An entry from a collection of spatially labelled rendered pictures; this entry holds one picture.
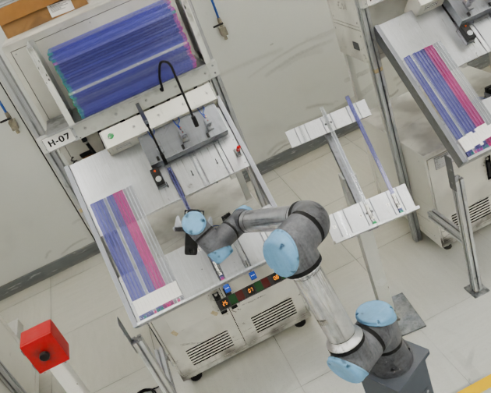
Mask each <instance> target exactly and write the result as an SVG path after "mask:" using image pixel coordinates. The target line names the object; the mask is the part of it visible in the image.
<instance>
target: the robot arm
mask: <svg viewBox="0 0 491 393"><path fill-rule="evenodd" d="M186 211H187V214H186ZM201 212H203V214H201ZM180 226H181V227H180ZM173 230H174V231H175V232H185V255H197V249H198V245H199V246H200V247H201V249H202V250H203V251H204V252H205V253H206V254H207V256H209V257H210V258H211V259H212V260H213V261H214V262H215V263H216V264H220V263H221V262H223V261H224V260H225V259H226V258H227V257H228V256H229V255H230V254H231V253H232V252H233V249H232V248H231V245H232V244H233V243H234V242H235V241H236V240H237V239H238V238H239V237H240V236H241V235H242V234H243V233H250V232H272V233H270V235H269V237H268V238H267V239H266V240H265V242H264V244H263V256H264V259H265V261H266V262H267V264H268V266H269V267H270V269H273V270H274V272H275V273H276V274H278V275H280V276H281V277H285V278H287V279H289V280H294V282H295V284H296V285H297V287H298V289H299V291H300V292H301V294H302V296H303V298H304V299H305V301H306V303H307V304H308V306H309V308H310V309H311V311H312V313H313V315H314V317H315V318H316V320H317V322H318V323H319V325H320V326H321V328H322V330H323V332H324V334H325V335H326V336H327V343H326V346H327V349H328V351H329V353H330V356H329V357H328V360H327V365H328V366H329V368H330V369H331V370H332V371H333V372H334V373H335V374H336V375H338V376H339V377H340V378H342V379H344V380H346V381H348V382H351V383H354V384H358V383H361V382H363V380H364V379H365V378H366V376H368V375H369V372H371V373H372V374H373V375H375V376H377V377H380V378H385V379H391V378H395V377H400V376H401V375H403V374H405V373H406V372H407V371H408V370H409V369H410V367H411V366H412V363H413V355H412V350H411V348H410V346H409V345H408V343H407V342H406V341H405V340H404V339H403V338H402V337H401V332H400V328H399V326H398V322H397V315H396V313H395V312H394V309H393V307H392V306H391V305H390V304H389V303H386V302H384V301H380V300H372V301H368V302H365V303H363V304H361V305H360V306H359V307H358V308H357V310H356V311H355V318H356V320H357V321H356V323H355V324H353V323H352V322H351V319H350V318H349V316H348V314H347V312H346V311H345V309H344V307H343V305H342V304H341V301H340V300H339V298H338V297H337V294H336V292H335V291H334V289H333V287H332V285H331V284H330V282H329V280H328V278H327V276H326V275H325V273H324V271H323V269H322V267H321V266H320V265H321V262H322V257H321V255H320V252H319V250H318V249H317V247H318V246H319V244H321V242H322V241H324V240H325V238H326V237H327V234H328V232H329V230H330V218H329V215H328V213H327V211H326V210H325V208H324V207H323V206H322V205H320V204H318V203H317V202H315V201H311V200H300V201H295V202H294V203H293V204H291V205H289V206H282V207H269V208H262V209H255V210H253V209H252V208H251V207H247V206H246V205H242V206H241V207H239V208H238V209H236V210H235V211H234V212H233V213H232V214H231V215H230V216H229V217H228V218H227V219H226V220H224V221H223V222H222V223H221V224H220V225H219V226H218V227H217V228H216V229H215V228H214V227H213V222H212V217H209V218H208V221H207V220H206V219H205V217H204V211H200V210H194V209H189V210H185V215H184V217H183V219H182V221H181V219H180V217H179V215H178V216H177V217H176V219H175V226H174V227H173Z"/></svg>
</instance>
